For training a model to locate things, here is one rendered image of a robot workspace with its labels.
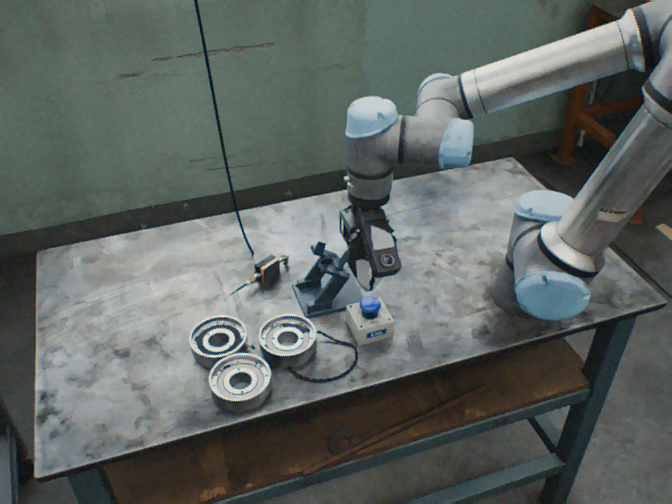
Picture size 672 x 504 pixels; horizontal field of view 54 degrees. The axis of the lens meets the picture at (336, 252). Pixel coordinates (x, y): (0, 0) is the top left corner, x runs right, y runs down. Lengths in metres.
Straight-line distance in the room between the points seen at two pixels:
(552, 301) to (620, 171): 0.24
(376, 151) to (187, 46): 1.69
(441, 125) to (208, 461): 0.82
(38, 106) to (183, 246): 1.30
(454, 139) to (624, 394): 1.53
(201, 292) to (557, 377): 0.82
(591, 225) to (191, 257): 0.83
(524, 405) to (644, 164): 0.69
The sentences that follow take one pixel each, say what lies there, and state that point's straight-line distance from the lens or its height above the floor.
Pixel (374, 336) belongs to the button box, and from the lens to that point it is 1.25.
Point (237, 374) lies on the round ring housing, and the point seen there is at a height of 0.82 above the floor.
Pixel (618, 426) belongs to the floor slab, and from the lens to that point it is 2.30.
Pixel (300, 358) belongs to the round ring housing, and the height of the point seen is 0.83.
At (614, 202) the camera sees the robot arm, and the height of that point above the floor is 1.15.
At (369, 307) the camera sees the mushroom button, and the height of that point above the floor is 0.87.
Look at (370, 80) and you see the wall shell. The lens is 2.90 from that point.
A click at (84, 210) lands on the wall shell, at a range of 2.92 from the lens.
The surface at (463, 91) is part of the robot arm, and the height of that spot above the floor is 1.25.
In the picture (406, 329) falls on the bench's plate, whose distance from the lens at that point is 1.29.
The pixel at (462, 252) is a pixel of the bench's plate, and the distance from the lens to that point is 1.49.
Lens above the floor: 1.72
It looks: 39 degrees down
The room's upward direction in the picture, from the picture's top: 1 degrees counter-clockwise
